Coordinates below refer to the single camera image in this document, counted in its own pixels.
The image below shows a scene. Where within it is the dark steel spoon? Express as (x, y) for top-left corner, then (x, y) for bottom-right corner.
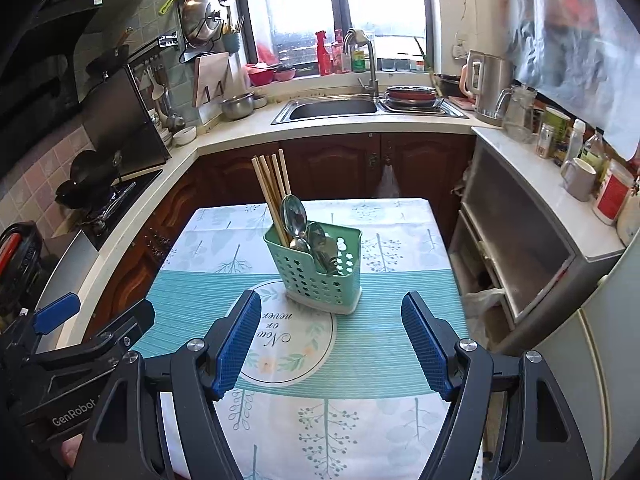
(307, 222), (330, 274)

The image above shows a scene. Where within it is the brown bamboo chopstick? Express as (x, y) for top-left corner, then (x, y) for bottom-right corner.
(258, 155), (290, 246)

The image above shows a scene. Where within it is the dark brown wooden chopstick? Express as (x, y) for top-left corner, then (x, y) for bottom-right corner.
(250, 156), (282, 246)

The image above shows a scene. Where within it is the kitchen sink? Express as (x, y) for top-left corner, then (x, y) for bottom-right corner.
(272, 96), (378, 125)

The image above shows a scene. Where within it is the person's right hand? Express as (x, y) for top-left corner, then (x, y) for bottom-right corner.
(61, 434), (82, 468)

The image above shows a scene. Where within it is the green perforated utensil holder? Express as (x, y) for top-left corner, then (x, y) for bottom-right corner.
(264, 222), (362, 315)

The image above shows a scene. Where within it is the teal striped tablecloth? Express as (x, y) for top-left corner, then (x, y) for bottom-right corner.
(137, 198), (466, 479)

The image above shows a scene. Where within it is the large steel spoon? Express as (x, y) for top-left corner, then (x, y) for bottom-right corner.
(280, 194), (307, 238)

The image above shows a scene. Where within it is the grey mug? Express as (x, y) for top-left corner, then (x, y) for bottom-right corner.
(560, 158), (597, 202)

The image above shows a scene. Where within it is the red label jar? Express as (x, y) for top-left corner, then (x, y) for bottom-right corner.
(592, 159), (634, 226)

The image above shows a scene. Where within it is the steel bowl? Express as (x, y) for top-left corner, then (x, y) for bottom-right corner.
(220, 92), (255, 122)

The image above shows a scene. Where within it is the glass pitcher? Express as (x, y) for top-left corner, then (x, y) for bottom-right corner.
(497, 84), (537, 144)

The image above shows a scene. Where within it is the steel faucet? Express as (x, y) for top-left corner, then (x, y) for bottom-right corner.
(342, 28), (380, 101)

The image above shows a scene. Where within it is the steel electric kettle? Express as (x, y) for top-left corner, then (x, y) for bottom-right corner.
(459, 50), (514, 126)

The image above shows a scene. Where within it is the red spray bottle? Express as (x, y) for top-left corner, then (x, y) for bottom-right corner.
(316, 30), (332, 76)

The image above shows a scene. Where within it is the hanging steel pot lid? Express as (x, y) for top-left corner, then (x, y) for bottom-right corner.
(181, 0), (224, 48)

